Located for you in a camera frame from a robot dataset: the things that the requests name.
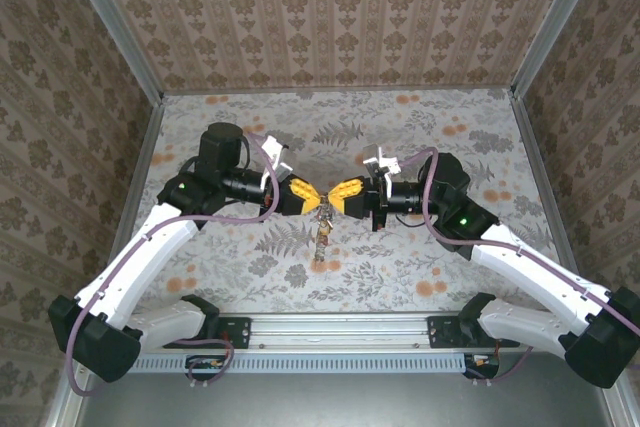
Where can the aluminium frame post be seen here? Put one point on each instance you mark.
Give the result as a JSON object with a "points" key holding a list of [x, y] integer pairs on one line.
{"points": [[120, 27], [556, 22]]}

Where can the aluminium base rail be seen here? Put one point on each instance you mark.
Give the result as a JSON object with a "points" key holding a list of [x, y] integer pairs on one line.
{"points": [[330, 332]]}

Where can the aluminium side frame rail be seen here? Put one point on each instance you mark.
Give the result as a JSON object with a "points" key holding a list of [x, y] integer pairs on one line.
{"points": [[548, 172], [138, 157]]}

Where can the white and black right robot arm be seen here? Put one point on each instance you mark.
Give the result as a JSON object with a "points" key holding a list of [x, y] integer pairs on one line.
{"points": [[530, 272]]}

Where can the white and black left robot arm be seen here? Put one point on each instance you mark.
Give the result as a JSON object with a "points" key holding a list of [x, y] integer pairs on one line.
{"points": [[145, 257]]}

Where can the metal keyring bunch with keys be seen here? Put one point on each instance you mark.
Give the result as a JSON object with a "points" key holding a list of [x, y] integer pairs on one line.
{"points": [[325, 224]]}

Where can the floral patterned table cover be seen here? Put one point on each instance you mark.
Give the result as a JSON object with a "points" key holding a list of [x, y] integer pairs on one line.
{"points": [[400, 122]]}

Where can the grey metal front panel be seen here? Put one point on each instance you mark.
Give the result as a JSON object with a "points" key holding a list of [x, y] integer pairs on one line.
{"points": [[350, 402]]}

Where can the aluminium back frame rail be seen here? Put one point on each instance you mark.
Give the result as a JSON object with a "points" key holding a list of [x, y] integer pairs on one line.
{"points": [[340, 91]]}

